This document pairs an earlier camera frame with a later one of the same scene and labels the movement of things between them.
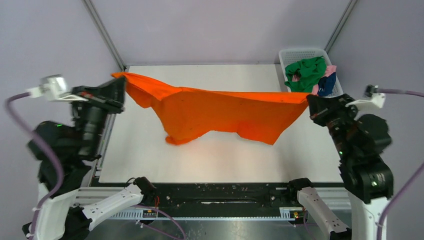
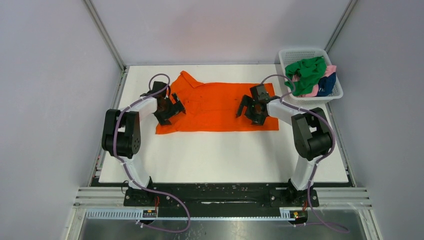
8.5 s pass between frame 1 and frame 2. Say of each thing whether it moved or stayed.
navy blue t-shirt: stayed
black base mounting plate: stayed
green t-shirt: stayed
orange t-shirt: moved
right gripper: moved
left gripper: moved
